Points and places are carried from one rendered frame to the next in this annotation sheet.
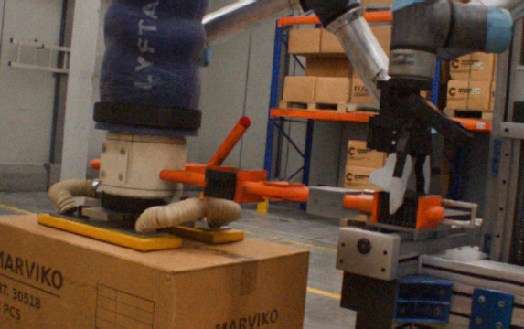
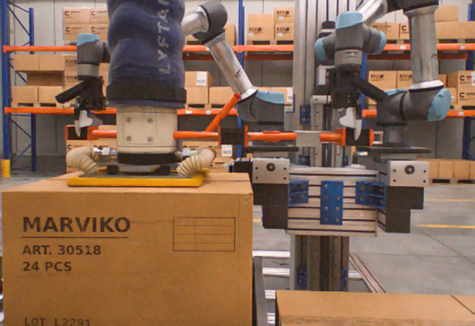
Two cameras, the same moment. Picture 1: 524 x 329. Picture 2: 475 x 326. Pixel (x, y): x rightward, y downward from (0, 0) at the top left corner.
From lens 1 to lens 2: 0.78 m
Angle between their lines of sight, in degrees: 37
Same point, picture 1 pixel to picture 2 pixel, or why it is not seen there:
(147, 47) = (164, 43)
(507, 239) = (319, 155)
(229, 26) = not seen: hidden behind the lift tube
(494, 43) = (379, 48)
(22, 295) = (73, 249)
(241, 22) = not seen: hidden behind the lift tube
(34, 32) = not seen: outside the picture
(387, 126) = (344, 93)
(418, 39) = (359, 44)
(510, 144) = (319, 107)
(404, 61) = (352, 56)
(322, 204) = (306, 139)
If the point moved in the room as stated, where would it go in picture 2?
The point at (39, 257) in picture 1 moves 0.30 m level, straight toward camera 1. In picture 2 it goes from (96, 211) to (190, 232)
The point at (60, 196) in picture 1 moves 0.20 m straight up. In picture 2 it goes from (86, 160) to (85, 83)
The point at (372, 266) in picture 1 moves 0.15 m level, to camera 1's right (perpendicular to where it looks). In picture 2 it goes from (277, 177) to (306, 174)
